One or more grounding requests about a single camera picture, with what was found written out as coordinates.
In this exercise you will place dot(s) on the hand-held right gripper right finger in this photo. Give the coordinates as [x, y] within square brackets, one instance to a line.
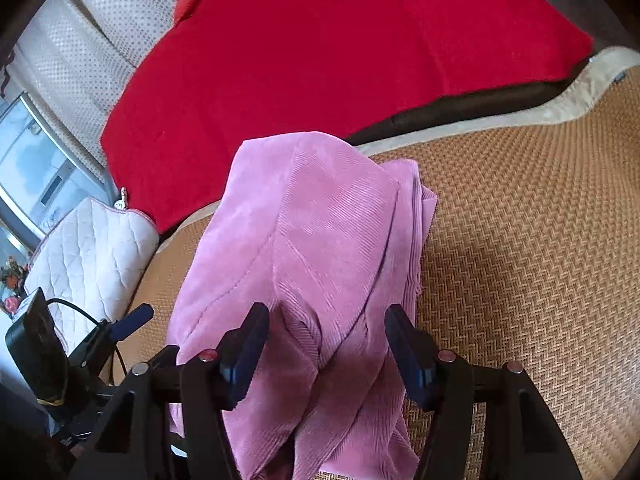
[410, 365]

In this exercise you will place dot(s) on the glass window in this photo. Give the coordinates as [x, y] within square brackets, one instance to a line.
[35, 160]

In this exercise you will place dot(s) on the flower bouquet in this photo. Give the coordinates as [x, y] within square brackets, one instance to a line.
[11, 280]

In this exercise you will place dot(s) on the tan woven mat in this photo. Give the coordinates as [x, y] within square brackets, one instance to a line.
[540, 235]

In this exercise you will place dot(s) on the beige dotted sofa cover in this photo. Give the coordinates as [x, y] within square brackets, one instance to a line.
[85, 45]

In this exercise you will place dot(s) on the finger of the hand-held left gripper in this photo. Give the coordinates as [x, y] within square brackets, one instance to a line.
[132, 319]

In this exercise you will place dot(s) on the white quilted cushion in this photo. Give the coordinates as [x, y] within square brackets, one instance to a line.
[95, 260]

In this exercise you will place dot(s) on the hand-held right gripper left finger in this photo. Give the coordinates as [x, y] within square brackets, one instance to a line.
[245, 365]

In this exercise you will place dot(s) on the red blanket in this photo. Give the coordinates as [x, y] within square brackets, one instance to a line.
[300, 60]

